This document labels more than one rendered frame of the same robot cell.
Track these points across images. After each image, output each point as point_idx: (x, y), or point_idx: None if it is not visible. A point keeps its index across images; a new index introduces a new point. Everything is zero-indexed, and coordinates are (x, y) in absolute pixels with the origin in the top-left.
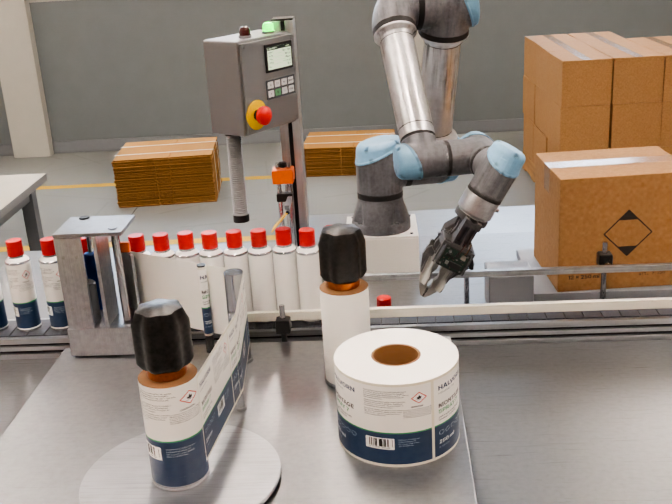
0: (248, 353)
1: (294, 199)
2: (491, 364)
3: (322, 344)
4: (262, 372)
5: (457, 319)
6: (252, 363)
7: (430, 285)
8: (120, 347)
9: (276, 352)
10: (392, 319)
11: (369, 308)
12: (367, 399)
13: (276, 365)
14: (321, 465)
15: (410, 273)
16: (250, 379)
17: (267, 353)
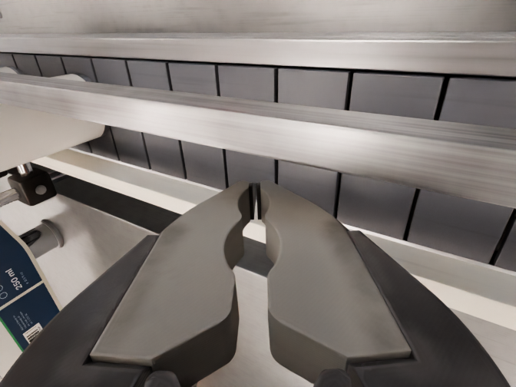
0: (47, 282)
1: None
2: (484, 342)
3: (114, 230)
4: (86, 273)
5: (423, 229)
6: (67, 246)
7: (267, 209)
8: None
9: (74, 229)
10: (208, 161)
11: (127, 190)
12: None
13: (90, 264)
14: None
15: (137, 126)
16: (84, 282)
17: (67, 227)
